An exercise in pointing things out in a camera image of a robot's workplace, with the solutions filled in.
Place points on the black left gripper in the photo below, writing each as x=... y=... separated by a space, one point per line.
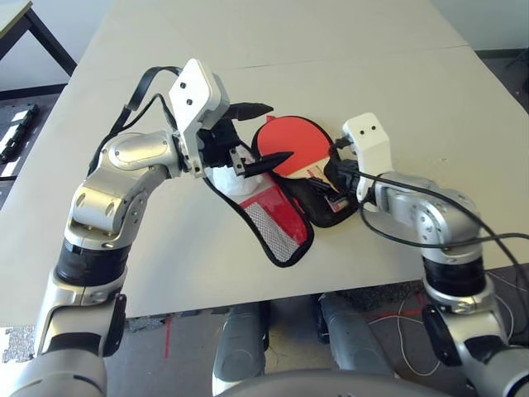
x=219 y=144

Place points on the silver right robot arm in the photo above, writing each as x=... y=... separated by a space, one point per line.
x=434 y=207

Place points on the grey robot torso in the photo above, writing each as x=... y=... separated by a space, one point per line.
x=330 y=386

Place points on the grey robot leg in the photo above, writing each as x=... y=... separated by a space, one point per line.
x=355 y=339
x=239 y=343

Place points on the grey robot left leg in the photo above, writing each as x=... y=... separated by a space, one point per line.
x=239 y=343

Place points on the black framed side table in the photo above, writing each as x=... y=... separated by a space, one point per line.
x=12 y=16

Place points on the red black paddle case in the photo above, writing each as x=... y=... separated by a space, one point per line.
x=289 y=219

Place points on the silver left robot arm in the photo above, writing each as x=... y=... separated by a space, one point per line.
x=124 y=153

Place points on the black equipment tray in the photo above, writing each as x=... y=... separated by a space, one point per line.
x=20 y=128

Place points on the grey robot right leg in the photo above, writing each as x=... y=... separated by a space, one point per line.
x=355 y=339

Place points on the red ping-pong paddle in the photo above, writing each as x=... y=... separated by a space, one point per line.
x=297 y=140

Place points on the grey speckled foam mat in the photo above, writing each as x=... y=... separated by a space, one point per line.
x=18 y=345

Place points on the red tape strip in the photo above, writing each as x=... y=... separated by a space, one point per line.
x=168 y=339

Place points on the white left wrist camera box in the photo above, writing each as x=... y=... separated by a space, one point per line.
x=194 y=91

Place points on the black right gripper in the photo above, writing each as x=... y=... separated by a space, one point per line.
x=349 y=178

